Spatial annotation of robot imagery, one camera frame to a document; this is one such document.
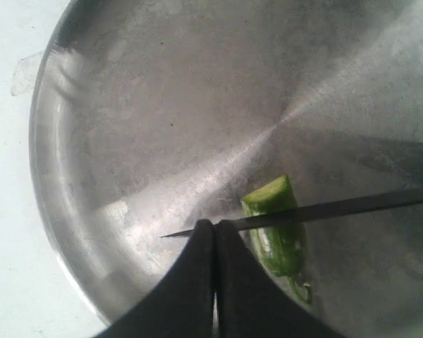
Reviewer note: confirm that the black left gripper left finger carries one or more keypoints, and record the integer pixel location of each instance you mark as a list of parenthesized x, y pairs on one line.
[(182, 304)]

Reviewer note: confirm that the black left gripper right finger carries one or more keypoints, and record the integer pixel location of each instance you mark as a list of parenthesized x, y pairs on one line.
[(249, 303)]

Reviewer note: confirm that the black kitchen knife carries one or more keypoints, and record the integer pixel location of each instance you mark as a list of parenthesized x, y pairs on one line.
[(320, 207)]

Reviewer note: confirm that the round steel plate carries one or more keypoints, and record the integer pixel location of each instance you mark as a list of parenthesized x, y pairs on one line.
[(149, 115)]

